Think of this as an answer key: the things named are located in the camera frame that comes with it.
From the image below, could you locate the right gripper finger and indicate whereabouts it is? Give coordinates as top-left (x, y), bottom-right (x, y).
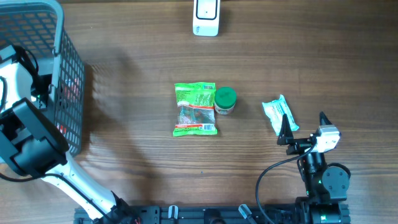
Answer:
top-left (277, 114), bottom-right (294, 146)
top-left (319, 111), bottom-right (332, 126)

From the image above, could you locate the teal white tissue packet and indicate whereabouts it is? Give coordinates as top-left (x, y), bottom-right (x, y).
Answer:
top-left (262, 95), bottom-right (299, 136)

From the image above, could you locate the green lid jar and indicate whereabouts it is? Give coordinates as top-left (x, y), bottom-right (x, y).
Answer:
top-left (214, 86), bottom-right (237, 115)

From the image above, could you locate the green snack packet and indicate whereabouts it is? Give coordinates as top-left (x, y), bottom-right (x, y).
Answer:
top-left (173, 82), bottom-right (218, 137)

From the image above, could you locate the small red snack packet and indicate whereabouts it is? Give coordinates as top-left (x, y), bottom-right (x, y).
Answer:
top-left (61, 78), bottom-right (81, 101)

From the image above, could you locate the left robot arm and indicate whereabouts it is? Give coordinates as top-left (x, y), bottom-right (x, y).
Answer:
top-left (1, 45), bottom-right (141, 223)

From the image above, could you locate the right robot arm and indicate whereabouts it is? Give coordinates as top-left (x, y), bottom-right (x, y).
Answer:
top-left (277, 112), bottom-right (351, 224)

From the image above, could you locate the white barcode scanner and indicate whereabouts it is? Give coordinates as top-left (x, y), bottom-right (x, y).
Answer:
top-left (192, 0), bottom-right (221, 37)

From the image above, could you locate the grey plastic shopping basket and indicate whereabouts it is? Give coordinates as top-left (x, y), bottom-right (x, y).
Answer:
top-left (1, 0), bottom-right (85, 156)

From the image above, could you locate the right camera cable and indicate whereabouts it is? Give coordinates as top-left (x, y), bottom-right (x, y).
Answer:
top-left (255, 143), bottom-right (317, 224)

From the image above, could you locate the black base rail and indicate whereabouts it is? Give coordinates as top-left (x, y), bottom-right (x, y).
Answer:
top-left (73, 203), bottom-right (351, 224)

